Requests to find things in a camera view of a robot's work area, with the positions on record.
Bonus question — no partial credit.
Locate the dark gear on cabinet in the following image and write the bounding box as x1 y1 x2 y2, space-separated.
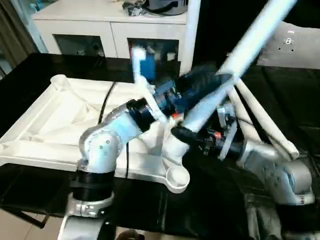
122 0 188 16

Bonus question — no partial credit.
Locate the black metal bench leg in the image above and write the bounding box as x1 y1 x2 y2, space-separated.
5 207 48 230

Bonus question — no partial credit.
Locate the grey cushion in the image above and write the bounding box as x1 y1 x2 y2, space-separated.
260 21 320 70

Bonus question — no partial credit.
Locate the black cabinet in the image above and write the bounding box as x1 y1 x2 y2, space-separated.
200 0 271 66

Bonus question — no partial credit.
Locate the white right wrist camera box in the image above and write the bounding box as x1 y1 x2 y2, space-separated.
217 102 242 135

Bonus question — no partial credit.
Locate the grey curtain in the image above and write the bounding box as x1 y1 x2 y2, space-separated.
0 0 38 76

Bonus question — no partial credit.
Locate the white plastic table top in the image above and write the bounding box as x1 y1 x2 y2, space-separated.
0 75 192 194

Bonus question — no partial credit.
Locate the white cabinet with glass doors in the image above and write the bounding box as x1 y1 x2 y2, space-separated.
32 0 188 60

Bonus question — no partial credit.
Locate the black work mat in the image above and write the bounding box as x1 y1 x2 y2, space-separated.
0 52 320 240

